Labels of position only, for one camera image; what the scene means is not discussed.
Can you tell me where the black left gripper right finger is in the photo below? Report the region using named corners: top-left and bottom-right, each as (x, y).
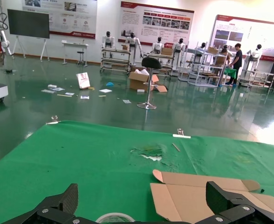
top-left (195, 181), bottom-right (274, 224)

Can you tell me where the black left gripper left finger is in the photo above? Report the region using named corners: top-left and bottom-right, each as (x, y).
top-left (1, 183), bottom-right (98, 224)

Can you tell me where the brown cardboard mailer box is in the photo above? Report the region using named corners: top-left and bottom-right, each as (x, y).
top-left (150, 169), bottom-right (274, 223)

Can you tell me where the green table cloth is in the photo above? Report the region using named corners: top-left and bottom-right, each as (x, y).
top-left (0, 120), bottom-right (274, 224)

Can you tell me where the clear tape roll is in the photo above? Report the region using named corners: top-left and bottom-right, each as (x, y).
top-left (96, 212), bottom-right (136, 224)

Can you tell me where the silver binder clip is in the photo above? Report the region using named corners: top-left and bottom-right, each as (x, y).
top-left (45, 115), bottom-right (61, 125)
top-left (172, 128), bottom-right (192, 139)

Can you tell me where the white paper shopping bag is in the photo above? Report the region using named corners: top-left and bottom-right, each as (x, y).
top-left (75, 72), bottom-right (91, 90)

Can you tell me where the flat cardboard piece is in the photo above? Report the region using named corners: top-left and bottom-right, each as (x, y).
top-left (153, 84), bottom-right (168, 93)

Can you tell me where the green covered table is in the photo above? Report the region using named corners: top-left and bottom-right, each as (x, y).
top-left (224, 67), bottom-right (238, 79)

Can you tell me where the metal rack cart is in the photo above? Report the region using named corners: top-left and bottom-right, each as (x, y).
top-left (100, 46), bottom-right (132, 73)
top-left (238, 69), bottom-right (274, 89)
top-left (143, 52), bottom-right (176, 77)

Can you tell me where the large open cardboard carton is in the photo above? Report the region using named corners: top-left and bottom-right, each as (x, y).
top-left (128, 67), bottom-right (160, 92)

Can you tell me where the person in brown shirt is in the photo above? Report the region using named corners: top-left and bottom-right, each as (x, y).
top-left (217, 48), bottom-right (231, 88)

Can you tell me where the person in black shirt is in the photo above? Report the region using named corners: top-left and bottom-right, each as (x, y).
top-left (228, 42), bottom-right (243, 86)

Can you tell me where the small black stool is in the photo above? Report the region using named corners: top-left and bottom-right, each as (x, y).
top-left (76, 50), bottom-right (87, 66)

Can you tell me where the white humanoid robot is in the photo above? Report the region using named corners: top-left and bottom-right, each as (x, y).
top-left (124, 32), bottom-right (144, 66)
top-left (151, 36), bottom-right (165, 56)
top-left (194, 42), bottom-right (209, 63)
top-left (245, 43), bottom-right (264, 72)
top-left (171, 38), bottom-right (187, 67)
top-left (101, 31), bottom-right (116, 59)

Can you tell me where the white desk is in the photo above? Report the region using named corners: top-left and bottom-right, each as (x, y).
top-left (61, 40), bottom-right (89, 68)

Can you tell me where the black bar stool chrome base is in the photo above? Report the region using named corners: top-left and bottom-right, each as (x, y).
top-left (136, 56), bottom-right (163, 110)

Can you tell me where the red topped photo info board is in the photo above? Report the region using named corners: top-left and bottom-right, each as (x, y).
top-left (210, 14), bottom-right (274, 62)

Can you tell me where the black display on white stand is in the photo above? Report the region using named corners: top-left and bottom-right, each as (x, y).
top-left (7, 8), bottom-right (51, 62)

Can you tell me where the white info board red strip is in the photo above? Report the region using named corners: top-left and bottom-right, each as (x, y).
top-left (22, 0), bottom-right (98, 40)

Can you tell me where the red framed info board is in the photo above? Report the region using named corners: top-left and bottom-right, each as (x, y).
top-left (117, 0), bottom-right (195, 46)

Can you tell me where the white shelf frame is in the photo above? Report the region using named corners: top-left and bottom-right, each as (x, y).
top-left (178, 42), bottom-right (230, 88)

